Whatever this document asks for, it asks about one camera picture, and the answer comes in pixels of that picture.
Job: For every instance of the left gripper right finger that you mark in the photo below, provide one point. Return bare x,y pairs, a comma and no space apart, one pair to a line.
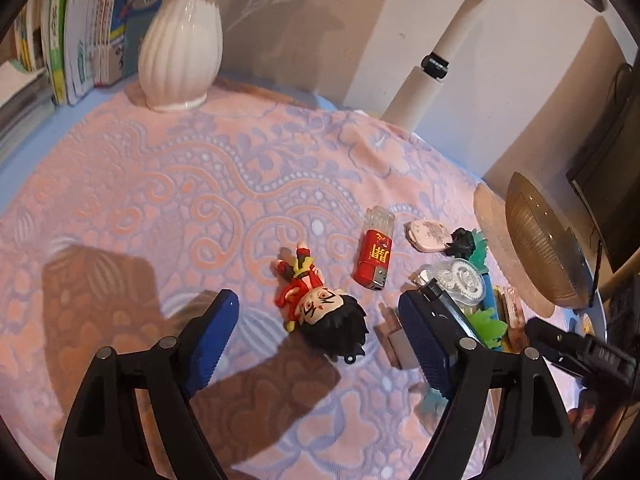
531,438

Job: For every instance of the pink small box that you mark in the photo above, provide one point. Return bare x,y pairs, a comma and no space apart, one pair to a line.
515,319

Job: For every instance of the light green plastic leaf toy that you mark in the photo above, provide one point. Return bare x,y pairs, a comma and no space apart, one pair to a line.
489,327

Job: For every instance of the clear correction tape dispenser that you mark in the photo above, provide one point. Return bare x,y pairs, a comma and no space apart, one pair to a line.
457,277

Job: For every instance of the black rectangular lighter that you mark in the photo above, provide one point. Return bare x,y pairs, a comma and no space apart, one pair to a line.
442,303

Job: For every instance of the white usb charger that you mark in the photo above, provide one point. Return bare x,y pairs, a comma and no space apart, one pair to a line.
394,340

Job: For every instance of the pink oval case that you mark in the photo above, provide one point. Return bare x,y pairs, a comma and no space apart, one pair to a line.
428,235

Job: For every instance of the red lighter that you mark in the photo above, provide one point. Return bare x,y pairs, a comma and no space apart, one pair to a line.
375,247

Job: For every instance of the red black-haired doll figurine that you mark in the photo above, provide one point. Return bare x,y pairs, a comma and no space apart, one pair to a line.
329,320

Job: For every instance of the blue rectangular toy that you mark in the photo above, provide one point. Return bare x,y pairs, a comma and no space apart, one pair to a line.
489,303

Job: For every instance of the light blue plastic leaf toy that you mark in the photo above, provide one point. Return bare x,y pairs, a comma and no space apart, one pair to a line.
431,405

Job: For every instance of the dark green plastic leaf toy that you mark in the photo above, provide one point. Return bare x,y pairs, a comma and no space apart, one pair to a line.
478,257

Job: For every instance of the small snack plate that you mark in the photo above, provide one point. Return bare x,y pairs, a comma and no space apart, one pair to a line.
594,322

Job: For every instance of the amber glass bowl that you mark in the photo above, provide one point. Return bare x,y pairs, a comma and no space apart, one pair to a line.
549,252

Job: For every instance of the black television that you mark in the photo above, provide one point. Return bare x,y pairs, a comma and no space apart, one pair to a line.
605,171

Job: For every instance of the pink patterned tablecloth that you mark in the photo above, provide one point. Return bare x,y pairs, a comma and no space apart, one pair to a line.
134,220

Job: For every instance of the white lamp pole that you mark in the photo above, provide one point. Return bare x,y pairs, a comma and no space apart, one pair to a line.
424,82

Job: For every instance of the white ribbed vase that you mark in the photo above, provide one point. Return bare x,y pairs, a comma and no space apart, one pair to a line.
181,55

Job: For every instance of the stack of books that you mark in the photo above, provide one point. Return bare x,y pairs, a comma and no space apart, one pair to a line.
64,49

